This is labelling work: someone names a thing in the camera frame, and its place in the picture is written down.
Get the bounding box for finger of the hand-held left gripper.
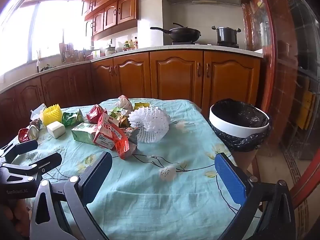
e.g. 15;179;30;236
0;139;38;164
1;152;62;181

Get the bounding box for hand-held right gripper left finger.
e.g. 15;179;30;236
29;151;113;240

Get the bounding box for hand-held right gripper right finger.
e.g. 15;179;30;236
214;152;297;240

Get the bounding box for white foam block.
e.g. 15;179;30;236
46;121;66;138

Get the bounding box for white rimmed trash bin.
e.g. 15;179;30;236
209;104;272;174

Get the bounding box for white bin with black bag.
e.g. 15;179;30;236
207;98;272;153

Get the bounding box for person's left hand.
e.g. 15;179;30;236
0;199;32;240

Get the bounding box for crushed red drink can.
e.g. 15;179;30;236
18;124;39;143

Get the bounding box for crumpled silver wrapper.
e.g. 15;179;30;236
29;118;43;130

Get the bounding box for red and white carton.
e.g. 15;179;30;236
93;112;121;150

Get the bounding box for clear plastic bag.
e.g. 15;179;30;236
30;103;47;120

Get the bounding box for red snack bag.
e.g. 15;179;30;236
110;126;140;160

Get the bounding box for small green packet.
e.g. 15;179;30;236
71;122;98;145

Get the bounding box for yellow foam fruit net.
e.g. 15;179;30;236
42;104;63;126

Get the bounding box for crushed green drink can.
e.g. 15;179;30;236
62;110;84;127

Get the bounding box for crumpled red snack wrapper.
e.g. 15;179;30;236
86;104;107;124

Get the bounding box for crumpled green snack wrapper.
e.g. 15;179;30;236
109;107;130;128

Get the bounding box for white foam fruit net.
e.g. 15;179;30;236
128;106;170;143

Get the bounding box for crumpled white paper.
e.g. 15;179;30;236
114;95;133;112

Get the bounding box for knife rack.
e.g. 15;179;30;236
59;42;75;63

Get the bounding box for wooden lower cabinets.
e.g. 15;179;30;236
0;50;262;140

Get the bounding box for wooden cabinets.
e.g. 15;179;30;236
80;0;157;37
0;50;262;140

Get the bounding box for kitchen window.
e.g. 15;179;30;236
0;0;92;77

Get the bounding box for white kitchen countertop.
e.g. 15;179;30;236
0;44;264;93

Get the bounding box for gas stove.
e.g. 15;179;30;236
171;40;240;49

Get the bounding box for steel cooking pot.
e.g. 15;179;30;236
212;26;242;46

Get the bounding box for black wok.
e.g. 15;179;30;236
150;22;202;43

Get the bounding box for wooden upper cabinets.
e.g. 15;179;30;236
80;0;157;37

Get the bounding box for wooden door frame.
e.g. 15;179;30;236
241;0;320;220

